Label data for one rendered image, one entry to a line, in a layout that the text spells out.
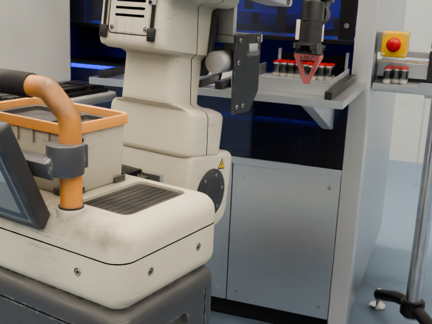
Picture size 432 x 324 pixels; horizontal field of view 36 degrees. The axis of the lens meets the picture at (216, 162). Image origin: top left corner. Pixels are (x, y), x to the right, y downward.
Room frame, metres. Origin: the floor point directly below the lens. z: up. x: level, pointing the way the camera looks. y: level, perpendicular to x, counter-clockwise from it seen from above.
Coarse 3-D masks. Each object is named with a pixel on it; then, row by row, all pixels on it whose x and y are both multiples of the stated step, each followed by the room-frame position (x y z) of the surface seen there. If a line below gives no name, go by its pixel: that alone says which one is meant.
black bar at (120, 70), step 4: (108, 68) 1.85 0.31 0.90; (112, 68) 1.85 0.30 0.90; (116, 68) 1.86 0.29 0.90; (120, 68) 1.88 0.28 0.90; (124, 68) 1.90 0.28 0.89; (100, 72) 1.80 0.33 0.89; (104, 72) 1.80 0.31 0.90; (108, 72) 1.82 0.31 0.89; (112, 72) 1.84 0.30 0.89; (116, 72) 1.86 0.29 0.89; (120, 72) 1.88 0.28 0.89; (124, 72) 1.91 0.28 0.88; (100, 76) 1.80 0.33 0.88; (104, 76) 1.80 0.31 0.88; (108, 76) 1.82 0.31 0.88
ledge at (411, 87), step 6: (378, 84) 1.94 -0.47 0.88; (384, 84) 1.94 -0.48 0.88; (390, 84) 1.93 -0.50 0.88; (396, 84) 1.93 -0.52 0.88; (402, 84) 1.94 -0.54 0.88; (408, 84) 1.95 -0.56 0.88; (414, 84) 1.95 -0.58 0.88; (384, 90) 1.94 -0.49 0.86; (390, 90) 1.93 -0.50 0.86; (396, 90) 1.92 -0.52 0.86; (402, 90) 1.92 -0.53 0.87; (408, 90) 1.91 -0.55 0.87; (414, 90) 1.91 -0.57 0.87
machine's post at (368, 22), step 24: (360, 0) 1.97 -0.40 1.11; (360, 24) 1.97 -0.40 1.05; (360, 48) 1.96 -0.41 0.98; (360, 72) 1.96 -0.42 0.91; (360, 96) 1.96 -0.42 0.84; (360, 120) 1.96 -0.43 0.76; (360, 144) 1.95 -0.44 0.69; (360, 168) 1.95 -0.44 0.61; (360, 192) 1.97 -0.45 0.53; (336, 240) 1.97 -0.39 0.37; (336, 264) 1.97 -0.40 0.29; (336, 288) 1.96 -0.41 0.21; (336, 312) 1.96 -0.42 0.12
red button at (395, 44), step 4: (388, 40) 1.91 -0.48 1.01; (392, 40) 1.90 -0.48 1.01; (396, 40) 1.90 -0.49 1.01; (388, 44) 1.90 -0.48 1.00; (392, 44) 1.90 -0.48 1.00; (396, 44) 1.90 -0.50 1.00; (400, 44) 1.90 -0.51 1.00; (388, 48) 1.90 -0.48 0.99; (392, 48) 1.90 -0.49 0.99; (396, 48) 1.90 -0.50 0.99
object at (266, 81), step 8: (264, 64) 2.04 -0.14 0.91; (264, 72) 2.04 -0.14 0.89; (344, 72) 1.88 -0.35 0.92; (264, 80) 1.71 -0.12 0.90; (272, 80) 1.70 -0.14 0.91; (280, 80) 1.69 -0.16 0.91; (288, 80) 1.69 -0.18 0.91; (296, 80) 1.68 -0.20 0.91; (312, 80) 1.67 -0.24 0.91; (320, 80) 1.93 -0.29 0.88; (336, 80) 1.75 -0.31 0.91; (264, 88) 1.71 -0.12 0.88; (272, 88) 1.70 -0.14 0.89; (280, 88) 1.69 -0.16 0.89; (288, 88) 1.69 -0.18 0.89; (296, 88) 1.68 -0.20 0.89; (304, 88) 1.67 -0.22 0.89; (312, 88) 1.67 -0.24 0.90; (320, 88) 1.66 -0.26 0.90; (328, 88) 1.65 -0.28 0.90
